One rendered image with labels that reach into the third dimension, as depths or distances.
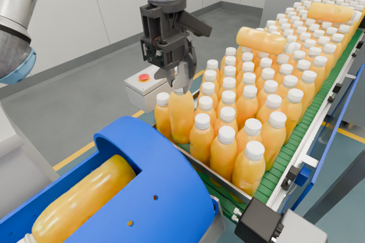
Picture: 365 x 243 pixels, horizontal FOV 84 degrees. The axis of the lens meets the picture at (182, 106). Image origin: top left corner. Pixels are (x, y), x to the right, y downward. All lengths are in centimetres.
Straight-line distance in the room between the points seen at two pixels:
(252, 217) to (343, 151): 176
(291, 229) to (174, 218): 44
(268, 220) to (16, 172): 61
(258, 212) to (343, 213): 137
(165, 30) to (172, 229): 33
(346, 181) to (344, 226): 102
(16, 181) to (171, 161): 47
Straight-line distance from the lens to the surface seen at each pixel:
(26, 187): 72
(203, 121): 52
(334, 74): 127
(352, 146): 231
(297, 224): 71
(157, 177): 31
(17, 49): 66
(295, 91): 68
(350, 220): 187
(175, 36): 42
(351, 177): 81
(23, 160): 66
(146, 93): 67
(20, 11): 68
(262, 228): 52
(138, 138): 33
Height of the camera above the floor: 148
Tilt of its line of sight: 41 degrees down
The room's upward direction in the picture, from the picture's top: 3 degrees counter-clockwise
